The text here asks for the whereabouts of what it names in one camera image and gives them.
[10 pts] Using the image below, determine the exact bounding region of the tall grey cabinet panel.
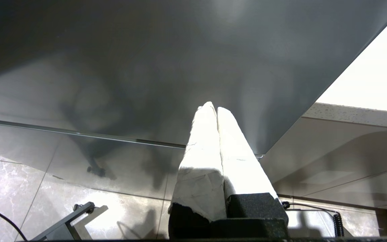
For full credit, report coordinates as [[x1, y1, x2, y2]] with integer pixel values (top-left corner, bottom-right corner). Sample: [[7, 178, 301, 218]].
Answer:
[[0, 0, 387, 157]]

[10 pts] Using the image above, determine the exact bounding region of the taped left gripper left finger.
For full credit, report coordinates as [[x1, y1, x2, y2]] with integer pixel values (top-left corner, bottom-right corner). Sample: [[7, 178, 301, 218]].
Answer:
[[168, 102, 227, 240]]

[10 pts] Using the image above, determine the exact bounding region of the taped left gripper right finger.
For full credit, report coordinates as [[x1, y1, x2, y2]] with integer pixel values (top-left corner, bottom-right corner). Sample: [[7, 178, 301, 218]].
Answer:
[[216, 107, 289, 220]]

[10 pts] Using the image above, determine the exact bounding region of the grey metal robot base leg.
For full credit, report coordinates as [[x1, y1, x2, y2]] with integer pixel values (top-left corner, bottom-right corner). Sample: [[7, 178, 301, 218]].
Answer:
[[32, 202, 96, 241]]

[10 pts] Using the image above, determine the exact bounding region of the coiled black cable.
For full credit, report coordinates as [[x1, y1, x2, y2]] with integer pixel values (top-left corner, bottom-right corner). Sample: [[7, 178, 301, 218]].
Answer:
[[281, 201, 344, 237]]

